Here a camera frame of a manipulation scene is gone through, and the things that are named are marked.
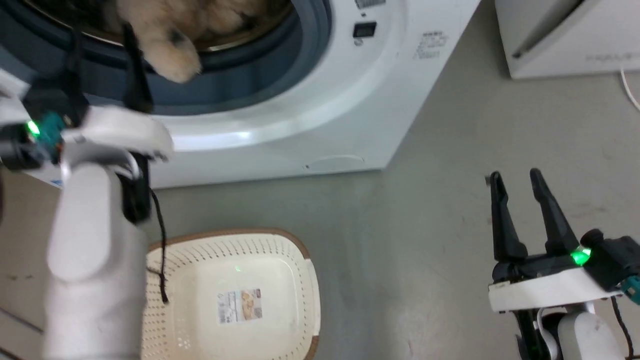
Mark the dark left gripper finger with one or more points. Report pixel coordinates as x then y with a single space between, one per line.
136 75
75 75

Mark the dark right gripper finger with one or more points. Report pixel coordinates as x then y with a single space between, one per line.
504 220
552 215

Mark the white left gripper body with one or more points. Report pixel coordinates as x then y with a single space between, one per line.
120 131

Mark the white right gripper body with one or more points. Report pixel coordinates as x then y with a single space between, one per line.
542 285

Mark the beige plush toy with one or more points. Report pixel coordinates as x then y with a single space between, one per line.
172 47

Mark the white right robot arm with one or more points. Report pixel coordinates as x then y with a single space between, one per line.
580 332

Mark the white front-load washing machine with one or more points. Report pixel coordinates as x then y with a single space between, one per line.
320 100

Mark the cream perforated laundry basket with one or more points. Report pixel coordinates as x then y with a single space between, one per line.
260 260

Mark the white box appliance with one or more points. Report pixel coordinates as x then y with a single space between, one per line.
565 35

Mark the printed paper label sticker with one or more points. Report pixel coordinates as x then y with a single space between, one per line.
240 306

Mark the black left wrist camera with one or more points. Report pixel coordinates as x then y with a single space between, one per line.
37 125

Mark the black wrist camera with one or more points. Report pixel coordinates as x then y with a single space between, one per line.
37 125
612 260

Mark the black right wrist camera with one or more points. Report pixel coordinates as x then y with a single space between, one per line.
612 260

